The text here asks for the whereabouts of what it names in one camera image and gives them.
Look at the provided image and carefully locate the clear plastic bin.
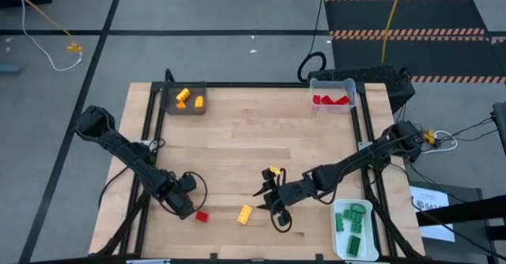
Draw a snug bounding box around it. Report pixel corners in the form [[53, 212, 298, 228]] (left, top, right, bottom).
[[308, 77, 361, 114]]

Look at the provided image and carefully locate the grey translucent plastic bin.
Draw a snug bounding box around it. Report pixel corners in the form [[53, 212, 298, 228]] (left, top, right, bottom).
[[160, 81, 209, 116]]

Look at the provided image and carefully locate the white plastic tray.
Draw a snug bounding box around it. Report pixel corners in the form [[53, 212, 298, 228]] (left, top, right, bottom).
[[330, 198, 380, 262]]

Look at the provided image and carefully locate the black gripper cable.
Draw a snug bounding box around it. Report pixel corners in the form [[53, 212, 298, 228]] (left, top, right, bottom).
[[270, 210, 293, 234], [182, 171, 210, 216]]

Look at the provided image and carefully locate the black aluminium table frame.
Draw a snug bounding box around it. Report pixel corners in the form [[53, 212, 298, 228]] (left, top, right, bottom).
[[93, 68, 426, 264]]

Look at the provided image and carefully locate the long yellow toy block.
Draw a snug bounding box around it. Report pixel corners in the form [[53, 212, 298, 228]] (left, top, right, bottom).
[[236, 204, 254, 225]]

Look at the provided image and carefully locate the black perforated equipment box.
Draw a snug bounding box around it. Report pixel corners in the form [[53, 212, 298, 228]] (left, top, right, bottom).
[[307, 65, 416, 115]]

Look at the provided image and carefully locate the yellow floor connector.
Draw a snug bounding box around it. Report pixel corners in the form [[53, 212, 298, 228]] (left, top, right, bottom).
[[421, 128, 437, 145]]

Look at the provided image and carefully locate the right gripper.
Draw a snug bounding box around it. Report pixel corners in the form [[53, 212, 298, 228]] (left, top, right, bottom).
[[252, 168, 317, 226]]

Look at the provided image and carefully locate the yellow hanging cable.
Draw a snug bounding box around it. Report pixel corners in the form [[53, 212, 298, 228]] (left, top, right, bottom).
[[379, 0, 406, 65]]

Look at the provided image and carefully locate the yellow cable with connector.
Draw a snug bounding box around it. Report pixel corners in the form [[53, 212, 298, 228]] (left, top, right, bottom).
[[0, 0, 84, 55]]

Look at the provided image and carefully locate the white floor cable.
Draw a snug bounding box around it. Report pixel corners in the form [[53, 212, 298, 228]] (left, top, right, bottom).
[[11, 0, 83, 74]]

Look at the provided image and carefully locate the dark grey side table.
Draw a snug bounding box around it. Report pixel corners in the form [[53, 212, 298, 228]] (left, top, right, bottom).
[[406, 179, 506, 264]]

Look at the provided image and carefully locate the black hazard striped floor mat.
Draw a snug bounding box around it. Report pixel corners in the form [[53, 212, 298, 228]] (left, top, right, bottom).
[[323, 0, 488, 40], [330, 37, 506, 85]]

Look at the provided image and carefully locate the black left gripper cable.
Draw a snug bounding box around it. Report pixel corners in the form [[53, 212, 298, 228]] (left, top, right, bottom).
[[182, 171, 210, 216]]

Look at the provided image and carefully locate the grey floor object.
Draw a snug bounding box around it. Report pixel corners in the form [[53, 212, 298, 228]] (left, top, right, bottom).
[[0, 64, 23, 76]]

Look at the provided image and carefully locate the black hanging cable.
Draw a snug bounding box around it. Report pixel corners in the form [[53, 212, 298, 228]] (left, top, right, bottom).
[[296, 0, 329, 85]]

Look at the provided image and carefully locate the black beam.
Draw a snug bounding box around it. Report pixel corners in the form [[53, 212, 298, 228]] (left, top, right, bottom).
[[414, 194, 506, 228]]

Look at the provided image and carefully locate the white paper sheet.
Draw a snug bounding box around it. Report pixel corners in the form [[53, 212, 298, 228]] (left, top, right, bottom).
[[409, 185, 456, 243]]

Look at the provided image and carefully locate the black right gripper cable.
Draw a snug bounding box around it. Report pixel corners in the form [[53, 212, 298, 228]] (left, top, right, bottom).
[[270, 210, 293, 234]]

